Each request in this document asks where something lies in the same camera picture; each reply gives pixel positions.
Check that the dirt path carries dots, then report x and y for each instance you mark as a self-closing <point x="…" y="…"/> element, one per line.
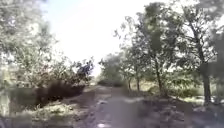
<point x="111" y="110"/>

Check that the row of trees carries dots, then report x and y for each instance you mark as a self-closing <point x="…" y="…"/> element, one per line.
<point x="160" y="50"/>

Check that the grass ground under trees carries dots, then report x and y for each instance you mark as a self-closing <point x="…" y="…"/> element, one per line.
<point x="186" y="92"/>

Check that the green bushes and trees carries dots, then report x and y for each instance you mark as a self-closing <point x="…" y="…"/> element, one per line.
<point x="30" y="56"/>

